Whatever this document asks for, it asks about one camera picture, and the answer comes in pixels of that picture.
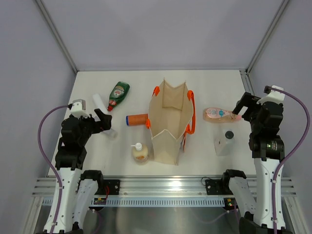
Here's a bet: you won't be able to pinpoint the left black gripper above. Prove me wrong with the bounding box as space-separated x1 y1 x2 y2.
76 109 111 146

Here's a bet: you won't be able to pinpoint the white tube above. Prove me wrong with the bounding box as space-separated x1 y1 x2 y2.
92 94 109 115

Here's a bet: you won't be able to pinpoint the orange bottle blue cap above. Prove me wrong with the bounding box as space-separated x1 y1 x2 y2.
126 114 148 126

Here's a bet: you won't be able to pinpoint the green dish soap bottle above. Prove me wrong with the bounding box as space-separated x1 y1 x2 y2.
107 81 130 112

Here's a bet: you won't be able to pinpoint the pink shampoo bottle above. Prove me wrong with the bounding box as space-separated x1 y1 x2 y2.
203 107 242 123

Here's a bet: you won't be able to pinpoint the cream pump lotion bottle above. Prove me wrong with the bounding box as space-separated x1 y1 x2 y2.
131 142 149 165

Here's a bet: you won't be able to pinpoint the white bottle black cap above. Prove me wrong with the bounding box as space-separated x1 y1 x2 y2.
214 130 235 156

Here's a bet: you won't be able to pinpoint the cream canvas bag orange handles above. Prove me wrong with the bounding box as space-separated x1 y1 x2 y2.
145 80 196 165

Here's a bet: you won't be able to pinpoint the clear silver pouch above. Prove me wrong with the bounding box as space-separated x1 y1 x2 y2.
102 129 117 139

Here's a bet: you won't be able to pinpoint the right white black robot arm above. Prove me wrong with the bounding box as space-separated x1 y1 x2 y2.
221 92 287 234

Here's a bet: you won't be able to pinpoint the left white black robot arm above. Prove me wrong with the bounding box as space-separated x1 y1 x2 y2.
43 109 112 234

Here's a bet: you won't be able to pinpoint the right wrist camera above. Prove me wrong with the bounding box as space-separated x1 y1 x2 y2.
262 85 285 104

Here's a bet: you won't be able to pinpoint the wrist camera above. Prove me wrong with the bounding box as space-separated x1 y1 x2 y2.
70 99 90 118
262 85 285 104

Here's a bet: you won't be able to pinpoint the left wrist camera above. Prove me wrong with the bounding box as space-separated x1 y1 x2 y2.
70 99 90 118

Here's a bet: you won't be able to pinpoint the aluminium rail frame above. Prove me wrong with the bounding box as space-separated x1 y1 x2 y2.
32 176 296 208

